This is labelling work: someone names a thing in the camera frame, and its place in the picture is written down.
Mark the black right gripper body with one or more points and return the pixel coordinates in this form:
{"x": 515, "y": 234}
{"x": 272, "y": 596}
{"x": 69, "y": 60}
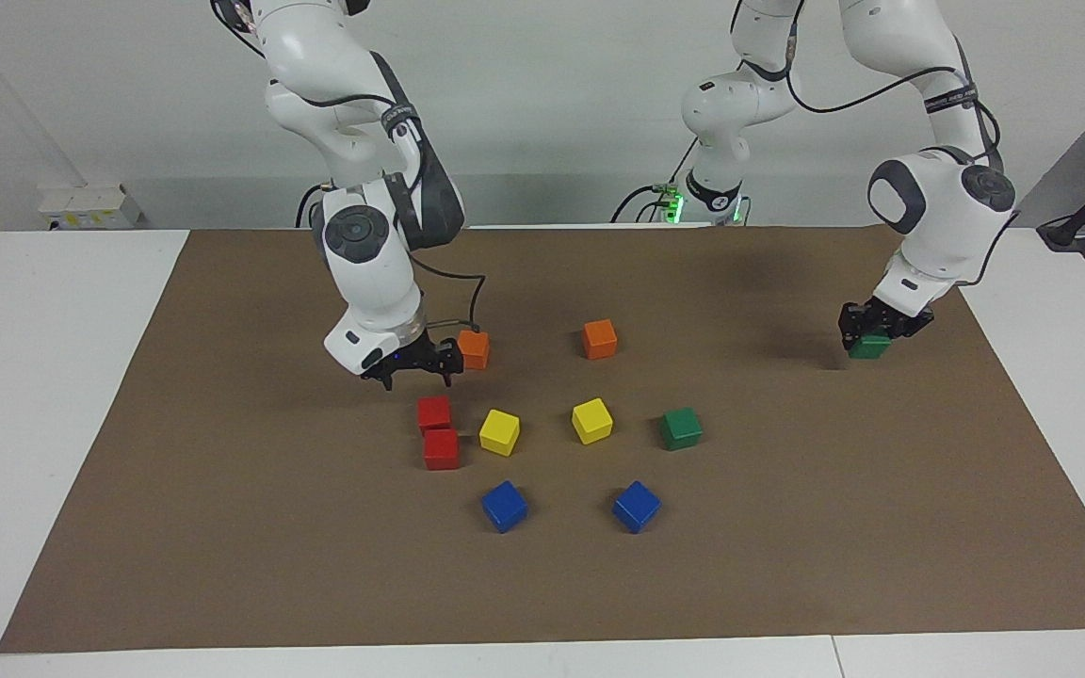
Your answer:
{"x": 420, "y": 356}

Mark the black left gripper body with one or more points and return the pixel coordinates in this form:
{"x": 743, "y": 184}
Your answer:
{"x": 882, "y": 318}

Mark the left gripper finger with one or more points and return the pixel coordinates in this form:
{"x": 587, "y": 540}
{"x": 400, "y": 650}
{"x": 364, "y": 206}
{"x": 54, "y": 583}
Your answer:
{"x": 847, "y": 341}
{"x": 898, "y": 331}

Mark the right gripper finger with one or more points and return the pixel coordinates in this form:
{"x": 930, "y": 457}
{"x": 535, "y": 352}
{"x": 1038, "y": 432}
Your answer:
{"x": 386, "y": 379}
{"x": 447, "y": 375}

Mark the green wooden block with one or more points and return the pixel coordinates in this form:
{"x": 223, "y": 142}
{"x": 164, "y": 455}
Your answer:
{"x": 872, "y": 348}
{"x": 681, "y": 429}

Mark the red wooden block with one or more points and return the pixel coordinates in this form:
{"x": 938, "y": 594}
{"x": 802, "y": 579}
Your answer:
{"x": 441, "y": 450}
{"x": 434, "y": 414}

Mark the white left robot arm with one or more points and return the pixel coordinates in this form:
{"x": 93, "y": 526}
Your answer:
{"x": 943, "y": 217}

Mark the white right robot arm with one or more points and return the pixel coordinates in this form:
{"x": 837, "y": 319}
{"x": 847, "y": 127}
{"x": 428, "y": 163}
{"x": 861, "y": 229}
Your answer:
{"x": 368, "y": 273}

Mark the orange wooden block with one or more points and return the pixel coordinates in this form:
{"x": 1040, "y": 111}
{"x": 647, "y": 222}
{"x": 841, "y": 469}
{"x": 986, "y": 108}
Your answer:
{"x": 475, "y": 350}
{"x": 599, "y": 339}

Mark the yellow wooden block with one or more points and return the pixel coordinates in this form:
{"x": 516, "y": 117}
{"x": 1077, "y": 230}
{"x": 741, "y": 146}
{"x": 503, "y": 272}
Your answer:
{"x": 499, "y": 432}
{"x": 591, "y": 420}

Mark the blue wooden block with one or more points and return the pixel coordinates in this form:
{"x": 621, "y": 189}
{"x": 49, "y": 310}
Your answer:
{"x": 504, "y": 506}
{"x": 637, "y": 506}

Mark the green lit base connector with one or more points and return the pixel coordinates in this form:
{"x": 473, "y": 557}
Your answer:
{"x": 672, "y": 202}

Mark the brown table mat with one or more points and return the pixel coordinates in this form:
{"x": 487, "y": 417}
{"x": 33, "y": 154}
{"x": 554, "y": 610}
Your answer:
{"x": 542, "y": 584}

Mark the white socket box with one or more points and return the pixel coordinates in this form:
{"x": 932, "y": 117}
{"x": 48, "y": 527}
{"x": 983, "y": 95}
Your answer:
{"x": 90, "y": 207}

